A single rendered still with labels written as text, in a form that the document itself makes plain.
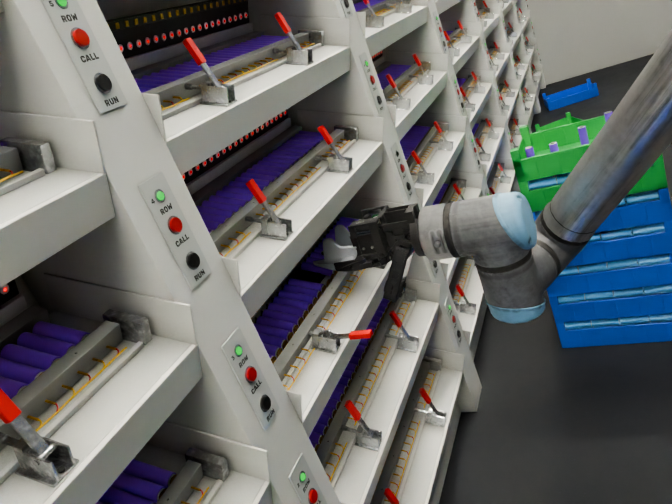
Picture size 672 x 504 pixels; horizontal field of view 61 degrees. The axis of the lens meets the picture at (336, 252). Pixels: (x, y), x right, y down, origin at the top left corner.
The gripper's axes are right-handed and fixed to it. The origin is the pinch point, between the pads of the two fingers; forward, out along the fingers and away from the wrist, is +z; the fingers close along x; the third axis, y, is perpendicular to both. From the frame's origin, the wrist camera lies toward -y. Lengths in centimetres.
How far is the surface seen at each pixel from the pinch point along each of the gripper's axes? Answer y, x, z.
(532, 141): -6, -69, -29
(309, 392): -6.2, 29.5, -8.2
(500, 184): -44, -146, -2
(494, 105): -15, -165, -3
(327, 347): -5.2, 20.3, -7.4
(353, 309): -5.9, 8.5, -7.0
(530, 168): -7, -49, -31
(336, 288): -2.4, 6.9, -4.4
